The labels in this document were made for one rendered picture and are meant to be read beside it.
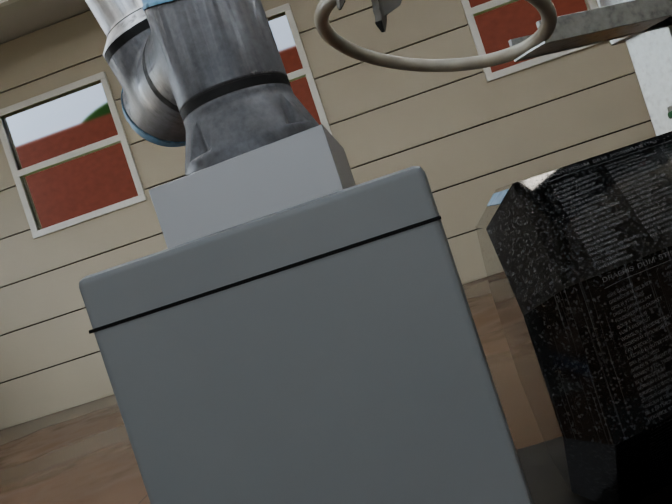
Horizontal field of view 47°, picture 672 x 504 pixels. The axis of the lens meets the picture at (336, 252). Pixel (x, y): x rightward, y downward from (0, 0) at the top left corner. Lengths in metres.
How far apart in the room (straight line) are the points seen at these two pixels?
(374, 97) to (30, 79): 3.73
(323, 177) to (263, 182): 0.07
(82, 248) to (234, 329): 7.99
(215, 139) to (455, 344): 0.38
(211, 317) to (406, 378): 0.22
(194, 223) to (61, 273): 8.01
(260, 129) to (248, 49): 0.11
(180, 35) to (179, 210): 0.23
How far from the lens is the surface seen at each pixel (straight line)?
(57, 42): 9.10
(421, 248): 0.81
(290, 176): 0.90
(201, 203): 0.92
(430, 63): 1.87
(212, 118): 0.97
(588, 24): 1.79
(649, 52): 2.85
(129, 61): 1.19
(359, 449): 0.85
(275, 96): 0.99
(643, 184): 1.79
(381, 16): 1.51
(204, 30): 1.00
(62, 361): 9.04
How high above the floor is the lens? 0.80
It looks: 1 degrees down
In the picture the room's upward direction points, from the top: 18 degrees counter-clockwise
